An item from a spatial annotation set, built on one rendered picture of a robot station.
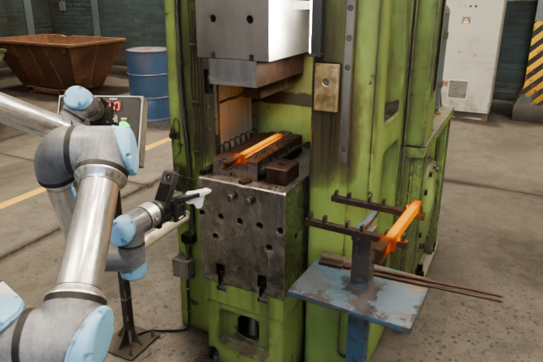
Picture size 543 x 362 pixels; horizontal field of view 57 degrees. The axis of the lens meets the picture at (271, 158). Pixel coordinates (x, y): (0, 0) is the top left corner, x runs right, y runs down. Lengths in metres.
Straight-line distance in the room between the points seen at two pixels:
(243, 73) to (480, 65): 5.32
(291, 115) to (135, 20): 7.92
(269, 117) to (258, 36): 0.66
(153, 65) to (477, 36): 4.04
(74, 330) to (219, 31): 1.18
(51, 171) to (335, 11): 1.06
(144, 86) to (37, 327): 5.60
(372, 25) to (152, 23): 8.19
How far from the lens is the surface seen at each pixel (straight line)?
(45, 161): 1.22
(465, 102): 6.98
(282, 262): 1.90
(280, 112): 2.30
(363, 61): 1.77
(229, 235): 1.97
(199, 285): 2.47
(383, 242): 1.39
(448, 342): 2.69
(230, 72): 1.83
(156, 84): 6.48
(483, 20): 6.84
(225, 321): 2.27
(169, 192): 1.51
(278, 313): 2.04
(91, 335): 0.99
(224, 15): 1.82
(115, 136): 1.16
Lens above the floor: 1.60
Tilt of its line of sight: 19 degrees down
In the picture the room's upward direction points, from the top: straight up
